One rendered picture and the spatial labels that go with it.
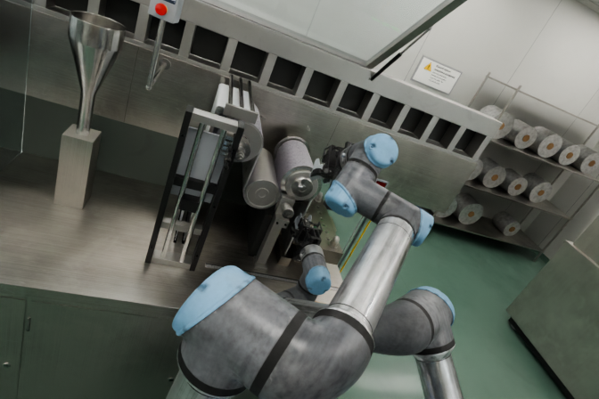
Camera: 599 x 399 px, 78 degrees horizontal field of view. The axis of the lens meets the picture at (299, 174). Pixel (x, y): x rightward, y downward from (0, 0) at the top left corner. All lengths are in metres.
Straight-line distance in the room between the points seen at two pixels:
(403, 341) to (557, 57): 4.57
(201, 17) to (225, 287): 1.08
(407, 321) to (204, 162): 0.68
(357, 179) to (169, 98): 0.92
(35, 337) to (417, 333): 1.09
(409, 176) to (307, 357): 1.41
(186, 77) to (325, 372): 1.18
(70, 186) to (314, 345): 1.11
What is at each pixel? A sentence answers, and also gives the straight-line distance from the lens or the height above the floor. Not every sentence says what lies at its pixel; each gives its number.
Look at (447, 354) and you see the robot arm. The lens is 1.00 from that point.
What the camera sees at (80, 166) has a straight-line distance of 1.39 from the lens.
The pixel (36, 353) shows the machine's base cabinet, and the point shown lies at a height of 0.59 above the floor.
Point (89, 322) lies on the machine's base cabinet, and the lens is 1.33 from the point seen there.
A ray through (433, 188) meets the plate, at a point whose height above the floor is 1.25.
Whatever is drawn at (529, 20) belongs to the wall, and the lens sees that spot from 4.81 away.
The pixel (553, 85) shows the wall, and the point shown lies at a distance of 5.29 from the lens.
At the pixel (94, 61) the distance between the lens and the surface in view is 1.23.
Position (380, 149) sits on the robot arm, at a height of 1.59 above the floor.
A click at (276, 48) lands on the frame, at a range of 1.44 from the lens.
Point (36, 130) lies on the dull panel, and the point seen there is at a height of 1.01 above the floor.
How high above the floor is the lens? 1.81
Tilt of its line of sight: 24 degrees down
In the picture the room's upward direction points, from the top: 24 degrees clockwise
